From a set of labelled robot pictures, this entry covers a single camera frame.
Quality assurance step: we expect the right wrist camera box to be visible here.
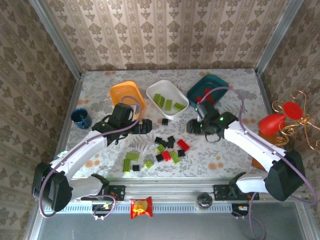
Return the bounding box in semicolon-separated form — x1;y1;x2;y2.
195;100;219;119

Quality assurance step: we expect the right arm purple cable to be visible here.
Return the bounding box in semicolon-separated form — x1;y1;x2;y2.
196;86;317;240

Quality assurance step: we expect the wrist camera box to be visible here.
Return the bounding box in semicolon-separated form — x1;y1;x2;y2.
110;101;136;124
195;100;219;119

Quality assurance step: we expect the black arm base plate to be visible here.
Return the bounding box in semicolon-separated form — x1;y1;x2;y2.
80;184;126;202
212;183;260;202

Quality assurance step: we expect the white green round lid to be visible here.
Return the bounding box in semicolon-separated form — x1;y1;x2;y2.
53;150;70;160

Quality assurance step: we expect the orange plastic container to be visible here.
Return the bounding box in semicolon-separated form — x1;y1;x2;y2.
109;80;147;121

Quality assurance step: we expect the aluminium frame post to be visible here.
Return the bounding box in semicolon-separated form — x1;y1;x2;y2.
28;0;83;79
254;0;306;76

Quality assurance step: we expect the dark glass jar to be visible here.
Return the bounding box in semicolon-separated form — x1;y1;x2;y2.
195;192;213;212

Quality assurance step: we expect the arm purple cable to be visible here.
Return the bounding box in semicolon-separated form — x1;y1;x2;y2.
196;86;317;240
37;94;147;221

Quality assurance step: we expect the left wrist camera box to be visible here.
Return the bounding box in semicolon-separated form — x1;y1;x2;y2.
110;101;136;124

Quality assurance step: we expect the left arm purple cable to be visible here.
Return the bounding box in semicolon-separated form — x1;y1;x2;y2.
37;94;147;221

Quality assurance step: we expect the dark blue cup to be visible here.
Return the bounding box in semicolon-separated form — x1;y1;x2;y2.
70;107;92;130

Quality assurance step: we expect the red snack packet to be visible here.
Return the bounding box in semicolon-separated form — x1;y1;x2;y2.
129;196;154;220

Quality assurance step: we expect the red gold wire ornament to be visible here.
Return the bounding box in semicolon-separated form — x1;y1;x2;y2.
258;89;320;152

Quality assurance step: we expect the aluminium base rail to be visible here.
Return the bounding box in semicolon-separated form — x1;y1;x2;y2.
37;177;307;200

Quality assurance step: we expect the white plastic container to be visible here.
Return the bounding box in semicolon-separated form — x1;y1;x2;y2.
146;79;190;120

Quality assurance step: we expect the teal plastic container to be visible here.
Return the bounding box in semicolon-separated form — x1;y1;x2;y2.
186;73;230;109

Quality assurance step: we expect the white slotted cable duct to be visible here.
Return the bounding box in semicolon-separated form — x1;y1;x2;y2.
44;201;237;214

